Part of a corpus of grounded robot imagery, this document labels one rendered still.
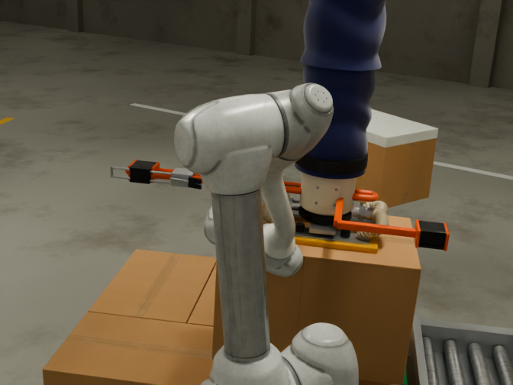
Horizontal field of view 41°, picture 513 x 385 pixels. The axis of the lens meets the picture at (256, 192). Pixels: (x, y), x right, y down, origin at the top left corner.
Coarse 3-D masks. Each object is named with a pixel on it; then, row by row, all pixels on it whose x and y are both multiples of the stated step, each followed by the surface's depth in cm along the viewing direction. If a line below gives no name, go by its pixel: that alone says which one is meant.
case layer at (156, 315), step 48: (144, 288) 287; (192, 288) 289; (96, 336) 251; (144, 336) 252; (192, 336) 254; (48, 384) 233; (96, 384) 229; (144, 384) 226; (192, 384) 226; (384, 384) 230
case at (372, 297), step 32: (320, 256) 201; (352, 256) 202; (384, 256) 204; (416, 256) 205; (288, 288) 205; (320, 288) 203; (352, 288) 202; (384, 288) 201; (416, 288) 199; (288, 320) 208; (320, 320) 207; (352, 320) 206; (384, 320) 204; (384, 352) 208
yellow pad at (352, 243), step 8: (296, 224) 210; (304, 224) 210; (296, 232) 210; (304, 232) 211; (336, 232) 212; (344, 232) 208; (296, 240) 207; (304, 240) 207; (312, 240) 207; (320, 240) 207; (328, 240) 207; (336, 240) 207; (344, 240) 207; (352, 240) 207; (368, 240) 208; (376, 240) 210; (336, 248) 206; (344, 248) 206; (352, 248) 205; (360, 248) 205; (368, 248) 204; (376, 248) 204
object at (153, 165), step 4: (136, 160) 226; (140, 160) 226; (132, 164) 222; (136, 164) 222; (140, 164) 222; (144, 164) 222; (148, 164) 222; (152, 164) 223; (156, 164) 223; (152, 168) 219; (156, 168) 223; (128, 172) 221; (152, 176) 220
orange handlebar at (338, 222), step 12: (288, 192) 215; (300, 192) 214; (360, 192) 215; (372, 192) 215; (336, 204) 203; (336, 216) 193; (348, 228) 190; (360, 228) 189; (372, 228) 189; (384, 228) 188; (396, 228) 188; (408, 228) 188
